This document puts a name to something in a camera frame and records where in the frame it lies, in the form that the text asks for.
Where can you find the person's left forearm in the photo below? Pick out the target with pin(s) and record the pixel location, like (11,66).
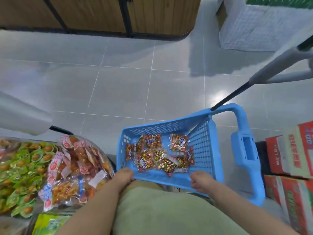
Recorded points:
(93,210)

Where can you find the red cardboard box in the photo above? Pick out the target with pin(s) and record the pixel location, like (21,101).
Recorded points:
(293,151)
(291,200)

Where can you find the green panel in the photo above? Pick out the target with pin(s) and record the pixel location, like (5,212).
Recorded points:
(281,1)

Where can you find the person's right fingers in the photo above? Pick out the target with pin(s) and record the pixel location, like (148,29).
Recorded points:
(194,180)

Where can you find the yellow green snack packet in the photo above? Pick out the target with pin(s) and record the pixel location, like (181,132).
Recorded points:
(49,225)

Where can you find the person's light green shirt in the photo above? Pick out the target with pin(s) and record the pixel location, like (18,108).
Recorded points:
(159,210)

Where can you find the person's right forearm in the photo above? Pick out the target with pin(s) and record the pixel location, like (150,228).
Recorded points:
(244,212)

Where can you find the pile of green snack packets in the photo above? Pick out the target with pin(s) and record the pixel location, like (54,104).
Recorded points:
(19,173)

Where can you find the person's right hand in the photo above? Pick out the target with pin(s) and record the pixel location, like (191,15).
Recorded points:
(204,182)

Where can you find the blue plastic shopping basket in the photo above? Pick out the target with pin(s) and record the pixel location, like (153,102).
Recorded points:
(207,144)

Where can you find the person's left fingers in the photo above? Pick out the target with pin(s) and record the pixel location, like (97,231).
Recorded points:
(129,174)

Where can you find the person's left hand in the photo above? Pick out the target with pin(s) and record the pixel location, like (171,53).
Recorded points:
(123,178)

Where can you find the clear bag of orange snacks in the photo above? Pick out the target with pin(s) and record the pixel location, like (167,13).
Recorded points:
(75,168)

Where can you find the pile of red snack packets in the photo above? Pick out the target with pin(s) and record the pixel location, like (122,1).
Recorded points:
(156,159)

